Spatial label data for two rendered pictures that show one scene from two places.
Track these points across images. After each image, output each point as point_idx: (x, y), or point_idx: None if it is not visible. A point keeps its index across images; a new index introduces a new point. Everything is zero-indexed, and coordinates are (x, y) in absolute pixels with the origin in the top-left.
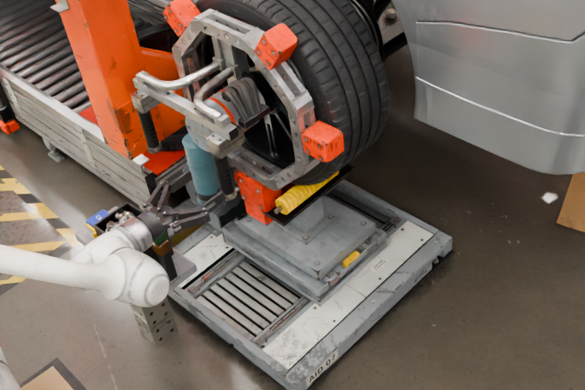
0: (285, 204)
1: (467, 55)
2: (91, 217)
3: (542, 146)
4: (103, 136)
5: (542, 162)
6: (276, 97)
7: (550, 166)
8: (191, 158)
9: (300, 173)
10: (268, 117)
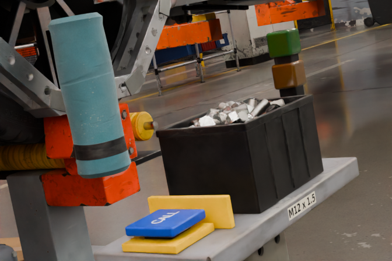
0: (147, 113)
1: None
2: (158, 226)
3: None
4: None
5: None
6: None
7: None
8: (104, 42)
9: (168, 10)
10: (47, 16)
